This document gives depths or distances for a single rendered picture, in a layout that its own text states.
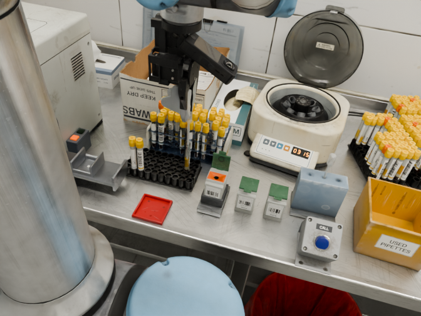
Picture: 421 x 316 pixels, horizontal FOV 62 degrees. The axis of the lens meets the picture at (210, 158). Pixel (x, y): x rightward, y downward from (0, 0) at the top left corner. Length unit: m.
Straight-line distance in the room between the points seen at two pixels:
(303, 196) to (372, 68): 0.57
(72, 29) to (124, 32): 0.48
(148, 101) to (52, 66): 0.27
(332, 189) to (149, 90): 0.52
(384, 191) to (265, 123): 0.31
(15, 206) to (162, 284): 0.17
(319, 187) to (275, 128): 0.21
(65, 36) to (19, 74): 0.65
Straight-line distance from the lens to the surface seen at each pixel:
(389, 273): 0.82
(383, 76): 1.25
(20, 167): 0.24
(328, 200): 0.81
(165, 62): 0.67
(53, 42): 0.83
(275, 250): 0.75
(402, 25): 1.19
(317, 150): 0.92
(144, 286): 0.37
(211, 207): 0.78
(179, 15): 0.62
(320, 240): 0.71
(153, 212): 0.79
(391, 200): 0.88
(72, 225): 0.30
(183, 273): 0.38
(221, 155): 0.76
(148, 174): 0.84
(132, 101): 1.01
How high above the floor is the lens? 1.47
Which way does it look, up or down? 40 degrees down
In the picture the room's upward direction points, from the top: 6 degrees clockwise
